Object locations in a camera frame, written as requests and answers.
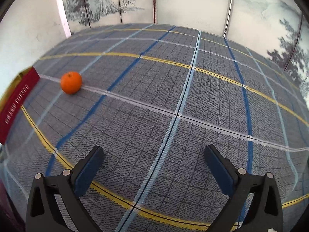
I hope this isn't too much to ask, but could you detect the orange mandarin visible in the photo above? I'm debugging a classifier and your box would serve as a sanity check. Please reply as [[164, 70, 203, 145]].
[[60, 71, 82, 95]]

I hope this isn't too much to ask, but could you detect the blue plaid tablecloth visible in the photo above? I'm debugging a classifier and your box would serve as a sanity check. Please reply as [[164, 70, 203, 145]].
[[1, 24, 308, 231]]

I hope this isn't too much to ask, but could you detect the painted folding screen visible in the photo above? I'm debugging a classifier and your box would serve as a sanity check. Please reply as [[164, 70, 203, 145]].
[[58, 0, 308, 92]]

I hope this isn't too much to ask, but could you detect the gold toffee tin tray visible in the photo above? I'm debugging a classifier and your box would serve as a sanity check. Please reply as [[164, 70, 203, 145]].
[[0, 67, 40, 145]]

